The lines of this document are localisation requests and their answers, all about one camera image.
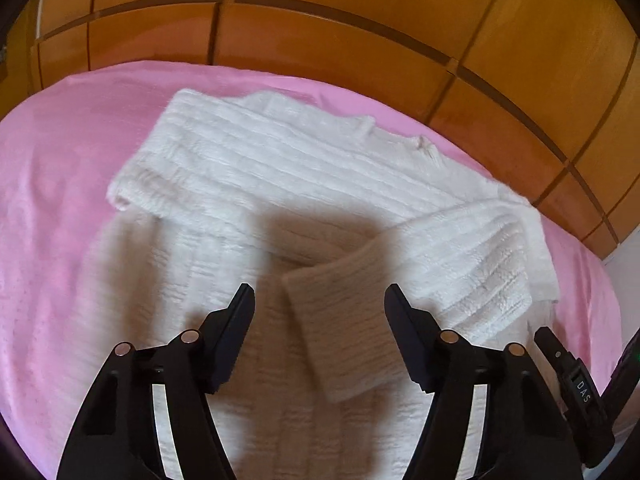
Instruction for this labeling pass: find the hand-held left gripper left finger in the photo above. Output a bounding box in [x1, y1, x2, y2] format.
[56, 283, 257, 480]

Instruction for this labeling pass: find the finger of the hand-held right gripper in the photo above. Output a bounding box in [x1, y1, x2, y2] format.
[533, 326, 573, 378]

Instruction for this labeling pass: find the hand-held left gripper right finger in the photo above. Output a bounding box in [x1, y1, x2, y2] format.
[384, 284, 586, 480]

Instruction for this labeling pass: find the white knitted sweater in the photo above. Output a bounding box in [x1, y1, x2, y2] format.
[75, 87, 561, 480]

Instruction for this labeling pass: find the pink bed sheet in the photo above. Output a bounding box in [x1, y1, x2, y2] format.
[0, 60, 637, 480]

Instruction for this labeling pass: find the wooden panelled headboard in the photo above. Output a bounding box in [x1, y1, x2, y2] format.
[30, 0, 640, 261]

